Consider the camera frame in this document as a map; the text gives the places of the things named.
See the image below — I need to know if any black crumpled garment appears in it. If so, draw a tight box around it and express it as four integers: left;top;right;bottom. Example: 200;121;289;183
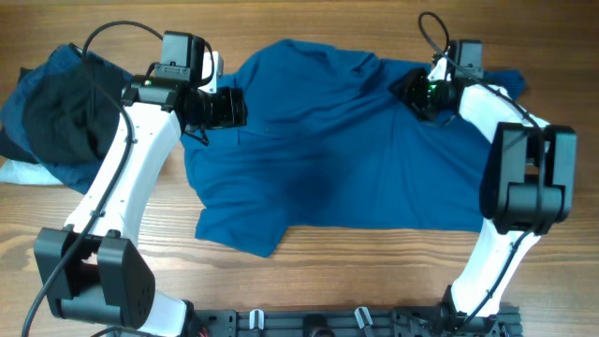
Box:
22;63;126;165

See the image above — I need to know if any dark navy crumpled garment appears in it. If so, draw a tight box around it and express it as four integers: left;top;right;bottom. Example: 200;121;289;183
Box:
1;44;132;194

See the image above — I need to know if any right black cable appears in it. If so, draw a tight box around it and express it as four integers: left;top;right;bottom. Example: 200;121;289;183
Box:
417;11;547;324

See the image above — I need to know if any blue polo shirt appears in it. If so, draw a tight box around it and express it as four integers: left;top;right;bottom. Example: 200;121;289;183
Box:
180;38;528;259

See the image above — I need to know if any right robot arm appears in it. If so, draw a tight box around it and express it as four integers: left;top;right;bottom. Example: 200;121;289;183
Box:
389;67;577;333

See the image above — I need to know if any white cloth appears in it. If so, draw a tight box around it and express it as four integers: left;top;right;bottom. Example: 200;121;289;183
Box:
1;160;63;185

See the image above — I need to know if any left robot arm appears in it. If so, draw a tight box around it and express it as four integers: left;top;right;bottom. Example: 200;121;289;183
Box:
22;76;247;336

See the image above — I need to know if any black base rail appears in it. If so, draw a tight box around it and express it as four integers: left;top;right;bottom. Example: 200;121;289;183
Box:
183;306;524;337

